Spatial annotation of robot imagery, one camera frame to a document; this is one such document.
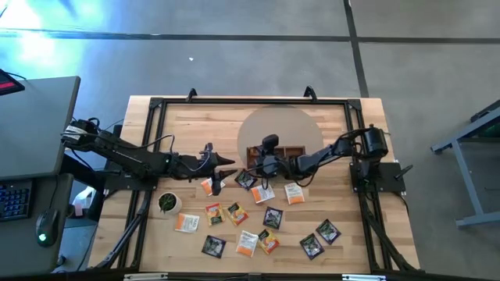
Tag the grey metal table frame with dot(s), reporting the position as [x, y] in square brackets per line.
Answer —
[465, 175]

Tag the small plant in white pot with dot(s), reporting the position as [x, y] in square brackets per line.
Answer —
[168, 203]

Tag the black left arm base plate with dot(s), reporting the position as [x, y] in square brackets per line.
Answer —
[125, 184]

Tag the large grey desk top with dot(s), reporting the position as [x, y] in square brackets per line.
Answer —
[35, 129]

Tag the wooden three-compartment tea box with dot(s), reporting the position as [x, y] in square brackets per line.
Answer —
[295, 151]

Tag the dark grey computer desk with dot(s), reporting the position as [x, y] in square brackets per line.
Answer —
[19, 253]

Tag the black backlit keyboard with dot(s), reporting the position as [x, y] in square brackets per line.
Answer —
[13, 201]

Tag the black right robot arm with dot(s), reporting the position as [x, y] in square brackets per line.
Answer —
[324, 154]

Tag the silver metal bracket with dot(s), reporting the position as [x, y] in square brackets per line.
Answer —
[363, 278]
[144, 276]

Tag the round grey table mat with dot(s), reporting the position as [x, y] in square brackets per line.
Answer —
[281, 125]

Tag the black computer mouse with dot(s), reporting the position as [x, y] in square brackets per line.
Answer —
[47, 226]

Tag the white pink object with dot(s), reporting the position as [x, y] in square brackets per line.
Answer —
[84, 199]

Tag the Ahmad blackcurrant tea bag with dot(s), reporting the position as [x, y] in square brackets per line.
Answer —
[245, 180]
[328, 232]
[311, 246]
[213, 246]
[272, 218]

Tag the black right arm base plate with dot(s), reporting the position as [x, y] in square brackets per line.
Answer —
[386, 179]

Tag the black red device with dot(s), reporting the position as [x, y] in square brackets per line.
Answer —
[8, 86]

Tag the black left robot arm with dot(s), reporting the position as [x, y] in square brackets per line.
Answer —
[125, 156]

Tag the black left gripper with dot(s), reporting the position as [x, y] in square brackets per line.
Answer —
[191, 166]

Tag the Ahmad mango magic tea bag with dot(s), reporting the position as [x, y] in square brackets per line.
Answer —
[237, 214]
[215, 214]
[268, 242]

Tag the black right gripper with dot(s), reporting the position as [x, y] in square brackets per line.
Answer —
[273, 164]

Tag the Tazo orange white tea bag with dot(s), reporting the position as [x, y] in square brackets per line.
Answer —
[206, 188]
[187, 223]
[294, 194]
[263, 195]
[247, 244]

